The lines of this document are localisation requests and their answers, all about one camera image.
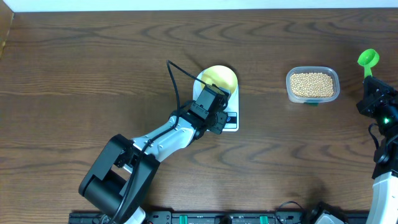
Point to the white digital kitchen scale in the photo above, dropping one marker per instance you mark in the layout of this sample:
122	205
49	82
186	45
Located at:
232	110

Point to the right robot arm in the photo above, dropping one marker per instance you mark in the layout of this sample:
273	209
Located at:
384	204

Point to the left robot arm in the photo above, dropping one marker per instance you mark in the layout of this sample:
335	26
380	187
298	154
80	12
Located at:
120	177

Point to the yellow plastic bowl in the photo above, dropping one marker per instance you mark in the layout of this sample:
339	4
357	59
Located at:
221	76

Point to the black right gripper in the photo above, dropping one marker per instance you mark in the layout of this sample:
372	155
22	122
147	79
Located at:
371	100

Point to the green plastic measuring scoop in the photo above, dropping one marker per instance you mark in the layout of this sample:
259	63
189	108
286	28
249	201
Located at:
368	59

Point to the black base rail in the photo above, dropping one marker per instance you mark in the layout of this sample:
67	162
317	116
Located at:
279	216

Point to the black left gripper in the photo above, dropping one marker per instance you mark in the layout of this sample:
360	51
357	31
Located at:
219	119

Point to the clear plastic bean container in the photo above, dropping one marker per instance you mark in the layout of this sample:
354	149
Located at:
326	70

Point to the pile of dried soybeans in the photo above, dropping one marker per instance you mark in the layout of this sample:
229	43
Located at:
312	85

